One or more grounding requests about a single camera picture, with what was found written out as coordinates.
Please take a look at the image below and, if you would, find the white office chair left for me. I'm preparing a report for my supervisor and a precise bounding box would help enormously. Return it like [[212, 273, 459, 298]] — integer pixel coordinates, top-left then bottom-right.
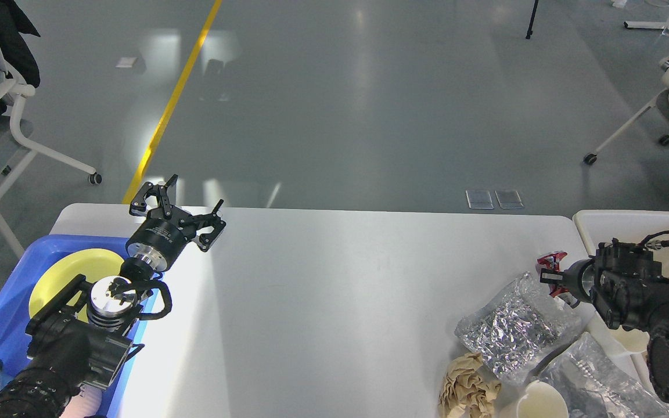
[[0, 44, 103, 258]]

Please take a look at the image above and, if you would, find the blue plastic tray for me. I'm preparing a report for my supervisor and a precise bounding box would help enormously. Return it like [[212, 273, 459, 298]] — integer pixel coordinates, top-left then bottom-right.
[[0, 235, 129, 397]]

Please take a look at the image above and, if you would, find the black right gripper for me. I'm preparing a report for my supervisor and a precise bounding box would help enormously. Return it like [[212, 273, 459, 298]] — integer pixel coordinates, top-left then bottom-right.
[[541, 259, 595, 302]]

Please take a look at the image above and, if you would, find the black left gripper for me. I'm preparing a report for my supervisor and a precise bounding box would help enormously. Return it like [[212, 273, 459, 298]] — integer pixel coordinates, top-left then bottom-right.
[[125, 174, 226, 272]]

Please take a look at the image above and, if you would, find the clear plastic bag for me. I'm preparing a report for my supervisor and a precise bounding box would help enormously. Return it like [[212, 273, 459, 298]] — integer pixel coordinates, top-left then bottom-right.
[[537, 331, 669, 417]]

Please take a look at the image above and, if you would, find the crushed red can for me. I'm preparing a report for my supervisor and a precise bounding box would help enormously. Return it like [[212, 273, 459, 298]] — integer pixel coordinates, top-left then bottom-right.
[[537, 251, 580, 309]]

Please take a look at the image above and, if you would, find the floor outlet plate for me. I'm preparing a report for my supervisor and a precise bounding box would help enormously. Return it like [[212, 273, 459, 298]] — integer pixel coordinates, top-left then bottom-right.
[[494, 189, 524, 210], [465, 189, 494, 211]]

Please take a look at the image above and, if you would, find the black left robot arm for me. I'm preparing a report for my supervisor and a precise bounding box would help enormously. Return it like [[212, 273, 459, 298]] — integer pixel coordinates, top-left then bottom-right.
[[0, 175, 226, 417]]

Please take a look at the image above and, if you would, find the white plastic bin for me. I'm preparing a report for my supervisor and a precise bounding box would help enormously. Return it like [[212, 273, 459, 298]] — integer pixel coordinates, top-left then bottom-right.
[[574, 211, 669, 406]]

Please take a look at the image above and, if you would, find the crumpled brown paper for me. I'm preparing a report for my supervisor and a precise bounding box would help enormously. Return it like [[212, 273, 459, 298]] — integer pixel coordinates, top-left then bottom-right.
[[438, 352, 502, 417]]

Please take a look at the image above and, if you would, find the right floor outlet plate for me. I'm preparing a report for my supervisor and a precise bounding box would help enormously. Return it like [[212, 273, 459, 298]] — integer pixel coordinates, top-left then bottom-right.
[[494, 189, 524, 210]]

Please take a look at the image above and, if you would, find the black tripod leg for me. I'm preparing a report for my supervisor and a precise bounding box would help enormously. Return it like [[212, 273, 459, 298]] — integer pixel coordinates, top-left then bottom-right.
[[525, 0, 541, 40]]

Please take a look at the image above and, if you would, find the crumpled aluminium foil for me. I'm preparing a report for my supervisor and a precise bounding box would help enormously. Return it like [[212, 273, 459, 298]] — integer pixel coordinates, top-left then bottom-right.
[[454, 272, 583, 386]]

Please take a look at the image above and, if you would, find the pink mug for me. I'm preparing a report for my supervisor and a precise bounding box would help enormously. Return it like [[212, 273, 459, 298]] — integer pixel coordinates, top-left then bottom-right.
[[63, 384, 103, 417]]

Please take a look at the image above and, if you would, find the yellow plate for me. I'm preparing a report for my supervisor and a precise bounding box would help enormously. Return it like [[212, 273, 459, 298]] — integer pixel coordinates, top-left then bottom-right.
[[28, 248, 123, 318]]

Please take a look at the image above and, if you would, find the left floor outlet plate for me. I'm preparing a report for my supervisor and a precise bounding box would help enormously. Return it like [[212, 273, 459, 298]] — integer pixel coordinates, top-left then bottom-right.
[[465, 189, 494, 211]]

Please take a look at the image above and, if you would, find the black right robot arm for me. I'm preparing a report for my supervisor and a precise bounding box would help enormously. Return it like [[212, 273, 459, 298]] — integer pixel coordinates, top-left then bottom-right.
[[539, 232, 669, 404]]

